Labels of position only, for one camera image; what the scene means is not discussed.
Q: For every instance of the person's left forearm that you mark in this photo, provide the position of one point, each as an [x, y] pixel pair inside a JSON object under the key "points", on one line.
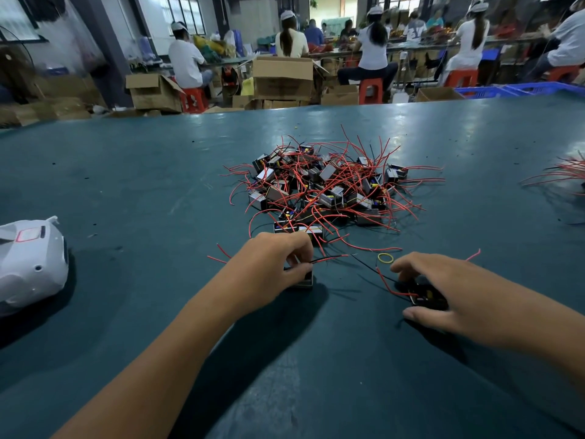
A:
{"points": [[146, 379]]}

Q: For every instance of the single black electronic component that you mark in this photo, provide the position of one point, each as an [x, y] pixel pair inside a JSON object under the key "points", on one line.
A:
{"points": [[305, 280], [428, 297]]}

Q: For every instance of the yellow rubber band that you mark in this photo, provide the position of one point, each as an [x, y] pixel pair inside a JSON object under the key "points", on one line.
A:
{"points": [[379, 258]]}

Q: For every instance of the person's left hand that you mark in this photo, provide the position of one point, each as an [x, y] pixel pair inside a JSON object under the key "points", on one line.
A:
{"points": [[260, 269]]}

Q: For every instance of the white plastic shell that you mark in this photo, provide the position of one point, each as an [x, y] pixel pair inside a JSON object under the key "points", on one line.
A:
{"points": [[32, 265]]}

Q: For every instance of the large closed cardboard box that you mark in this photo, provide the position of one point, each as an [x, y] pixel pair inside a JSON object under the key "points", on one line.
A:
{"points": [[283, 77]]}

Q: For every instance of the red plastic stool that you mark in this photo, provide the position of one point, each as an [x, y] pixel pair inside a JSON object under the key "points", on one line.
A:
{"points": [[370, 91], [564, 73], [462, 77], [194, 99]]}

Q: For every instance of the open cardboard box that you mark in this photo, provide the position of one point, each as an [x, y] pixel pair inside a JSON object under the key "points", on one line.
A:
{"points": [[155, 93]]}

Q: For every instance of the shallow cardboard box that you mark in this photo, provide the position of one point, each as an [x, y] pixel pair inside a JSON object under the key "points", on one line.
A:
{"points": [[437, 95]]}

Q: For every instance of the low cardboard box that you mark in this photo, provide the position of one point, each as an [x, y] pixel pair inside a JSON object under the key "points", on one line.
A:
{"points": [[340, 96]]}

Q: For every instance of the person's right hand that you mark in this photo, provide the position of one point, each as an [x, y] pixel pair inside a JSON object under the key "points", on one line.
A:
{"points": [[475, 301]]}

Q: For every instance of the blue plastic crate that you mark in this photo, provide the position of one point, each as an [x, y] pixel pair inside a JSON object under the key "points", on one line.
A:
{"points": [[548, 88], [480, 91]]}

